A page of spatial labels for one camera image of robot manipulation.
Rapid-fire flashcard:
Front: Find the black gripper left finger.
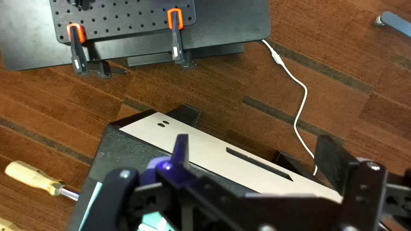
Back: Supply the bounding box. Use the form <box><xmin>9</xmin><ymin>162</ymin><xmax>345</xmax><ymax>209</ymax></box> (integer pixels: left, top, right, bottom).
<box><xmin>171</xmin><ymin>133</ymin><xmax>189</xmax><ymax>166</ymax></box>

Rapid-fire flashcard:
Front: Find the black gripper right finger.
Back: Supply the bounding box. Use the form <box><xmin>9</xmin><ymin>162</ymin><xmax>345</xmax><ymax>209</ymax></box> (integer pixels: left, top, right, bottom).
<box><xmin>315</xmin><ymin>134</ymin><xmax>358</xmax><ymax>195</ymax></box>

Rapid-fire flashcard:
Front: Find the foosball table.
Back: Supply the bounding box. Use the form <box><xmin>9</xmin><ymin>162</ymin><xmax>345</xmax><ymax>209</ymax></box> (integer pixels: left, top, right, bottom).
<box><xmin>68</xmin><ymin>106</ymin><xmax>341</xmax><ymax>231</ymax></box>

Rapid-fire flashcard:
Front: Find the right orange black clamp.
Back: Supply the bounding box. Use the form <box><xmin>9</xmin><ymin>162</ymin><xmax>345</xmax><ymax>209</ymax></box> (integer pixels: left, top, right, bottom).
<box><xmin>167</xmin><ymin>7</ymin><xmax>191</xmax><ymax>68</ymax></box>

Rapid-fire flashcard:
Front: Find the orange black clamp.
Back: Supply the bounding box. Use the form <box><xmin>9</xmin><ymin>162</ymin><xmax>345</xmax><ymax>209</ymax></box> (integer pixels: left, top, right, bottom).
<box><xmin>167</xmin><ymin>7</ymin><xmax>191</xmax><ymax>68</ymax></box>
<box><xmin>65</xmin><ymin>23</ymin><xmax>112</xmax><ymax>78</ymax></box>

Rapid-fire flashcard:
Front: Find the left orange black clamp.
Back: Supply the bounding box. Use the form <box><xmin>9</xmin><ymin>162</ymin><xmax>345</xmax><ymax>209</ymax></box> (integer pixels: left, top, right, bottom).
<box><xmin>65</xmin><ymin>23</ymin><xmax>112</xmax><ymax>78</ymax></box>

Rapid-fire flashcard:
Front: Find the black perforated mounting board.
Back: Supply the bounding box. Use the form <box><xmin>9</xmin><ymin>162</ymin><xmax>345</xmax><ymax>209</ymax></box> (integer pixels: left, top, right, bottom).
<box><xmin>50</xmin><ymin>0</ymin><xmax>196</xmax><ymax>43</ymax></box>

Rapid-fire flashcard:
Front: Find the white cable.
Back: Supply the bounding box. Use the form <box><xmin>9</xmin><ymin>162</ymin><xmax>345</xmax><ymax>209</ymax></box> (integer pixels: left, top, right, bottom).
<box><xmin>261</xmin><ymin>38</ymin><xmax>320</xmax><ymax>177</ymax></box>

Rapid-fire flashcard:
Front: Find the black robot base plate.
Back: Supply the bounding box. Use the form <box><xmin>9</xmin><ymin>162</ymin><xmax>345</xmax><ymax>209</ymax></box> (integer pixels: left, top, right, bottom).
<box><xmin>0</xmin><ymin>0</ymin><xmax>271</xmax><ymax>70</ymax></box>

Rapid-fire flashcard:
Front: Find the grey metal bracket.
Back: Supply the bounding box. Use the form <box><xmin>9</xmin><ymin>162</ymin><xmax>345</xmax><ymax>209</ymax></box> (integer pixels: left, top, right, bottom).
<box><xmin>375</xmin><ymin>11</ymin><xmax>411</xmax><ymax>37</ymax></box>

